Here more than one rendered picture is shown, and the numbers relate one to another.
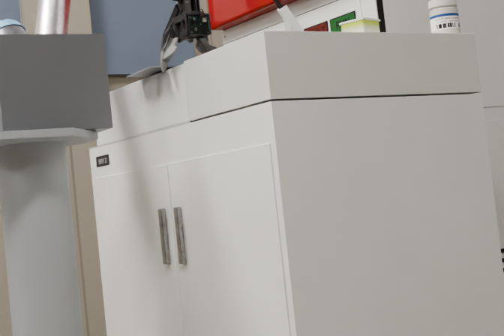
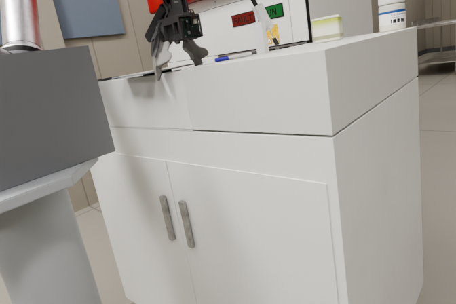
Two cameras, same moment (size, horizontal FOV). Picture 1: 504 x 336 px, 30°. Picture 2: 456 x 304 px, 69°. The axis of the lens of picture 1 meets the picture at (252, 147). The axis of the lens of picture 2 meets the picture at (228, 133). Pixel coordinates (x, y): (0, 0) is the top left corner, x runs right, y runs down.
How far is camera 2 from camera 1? 1.53 m
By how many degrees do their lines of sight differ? 22
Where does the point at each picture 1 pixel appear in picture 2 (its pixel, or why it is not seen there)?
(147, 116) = (137, 113)
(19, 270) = not seen: outside the picture
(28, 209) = (30, 269)
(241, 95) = (276, 121)
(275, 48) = (333, 70)
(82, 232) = not seen: hidden behind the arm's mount
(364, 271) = (381, 265)
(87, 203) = not seen: hidden behind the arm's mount
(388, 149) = (389, 147)
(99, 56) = (87, 73)
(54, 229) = (67, 277)
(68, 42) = (44, 61)
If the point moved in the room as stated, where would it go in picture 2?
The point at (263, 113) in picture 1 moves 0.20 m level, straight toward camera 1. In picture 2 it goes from (316, 148) to (402, 188)
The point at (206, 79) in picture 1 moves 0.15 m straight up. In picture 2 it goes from (216, 93) to (204, 20)
